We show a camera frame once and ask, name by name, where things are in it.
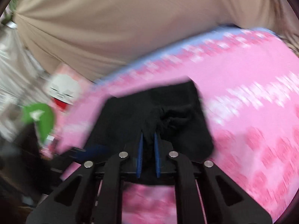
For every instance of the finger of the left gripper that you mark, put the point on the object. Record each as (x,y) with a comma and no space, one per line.
(89,154)

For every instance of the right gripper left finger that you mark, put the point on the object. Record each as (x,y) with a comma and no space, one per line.
(94,192)

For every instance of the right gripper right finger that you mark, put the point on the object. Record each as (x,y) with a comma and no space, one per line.
(203,192)

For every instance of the black pants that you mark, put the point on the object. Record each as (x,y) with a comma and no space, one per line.
(149,124)

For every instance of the green plush cushion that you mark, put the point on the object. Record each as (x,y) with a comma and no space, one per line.
(43,117)

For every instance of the bunny face pillow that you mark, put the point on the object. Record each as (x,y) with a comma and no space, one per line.
(65,86)

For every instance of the silver curtain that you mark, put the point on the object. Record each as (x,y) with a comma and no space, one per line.
(22,81)

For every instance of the pink rose bed sheet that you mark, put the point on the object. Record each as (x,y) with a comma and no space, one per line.
(248,80)

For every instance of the beige fabric cover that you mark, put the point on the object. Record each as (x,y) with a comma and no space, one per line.
(96,37)

